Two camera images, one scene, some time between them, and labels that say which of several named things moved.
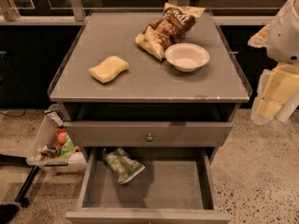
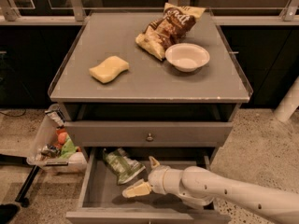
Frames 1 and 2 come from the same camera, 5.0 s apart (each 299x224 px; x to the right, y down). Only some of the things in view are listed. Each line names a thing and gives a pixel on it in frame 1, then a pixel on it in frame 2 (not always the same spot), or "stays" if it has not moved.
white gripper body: x=285 y=37 -> x=156 y=178
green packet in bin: x=67 y=148 stays
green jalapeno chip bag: x=122 y=165 stays
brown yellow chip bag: x=171 y=27 stays
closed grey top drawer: x=149 y=134 stays
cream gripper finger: x=260 y=39 -> x=138 y=189
